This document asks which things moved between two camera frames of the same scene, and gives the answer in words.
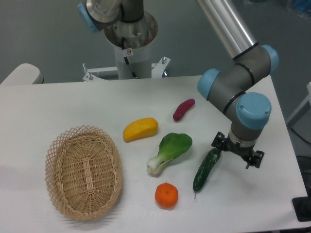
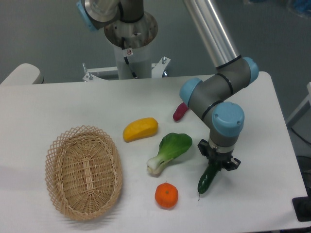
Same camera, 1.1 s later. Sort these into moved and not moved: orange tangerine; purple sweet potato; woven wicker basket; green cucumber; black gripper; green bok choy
Moved: black gripper; green cucumber
Not moved: woven wicker basket; green bok choy; orange tangerine; purple sweet potato
